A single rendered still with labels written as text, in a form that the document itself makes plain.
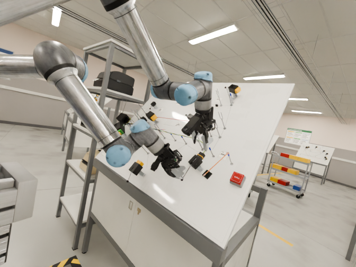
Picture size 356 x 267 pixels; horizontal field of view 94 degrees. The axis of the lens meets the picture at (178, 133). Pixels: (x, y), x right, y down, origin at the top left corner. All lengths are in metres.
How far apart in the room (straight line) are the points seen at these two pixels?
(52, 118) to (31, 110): 0.65
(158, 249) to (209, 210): 0.40
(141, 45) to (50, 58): 0.27
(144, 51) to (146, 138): 0.32
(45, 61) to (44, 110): 7.42
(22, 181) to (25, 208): 0.06
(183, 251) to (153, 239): 0.21
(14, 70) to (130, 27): 0.47
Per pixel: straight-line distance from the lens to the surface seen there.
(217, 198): 0.84
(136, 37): 0.60
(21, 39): 8.24
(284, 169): 5.72
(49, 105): 8.05
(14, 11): 0.34
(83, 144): 3.87
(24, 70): 0.86
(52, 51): 0.68
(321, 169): 9.44
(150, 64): 0.63
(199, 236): 0.82
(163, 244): 1.05
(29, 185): 0.49
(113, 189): 1.38
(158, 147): 0.72
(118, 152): 0.57
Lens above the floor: 1.31
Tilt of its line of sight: 4 degrees down
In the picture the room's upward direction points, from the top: 12 degrees clockwise
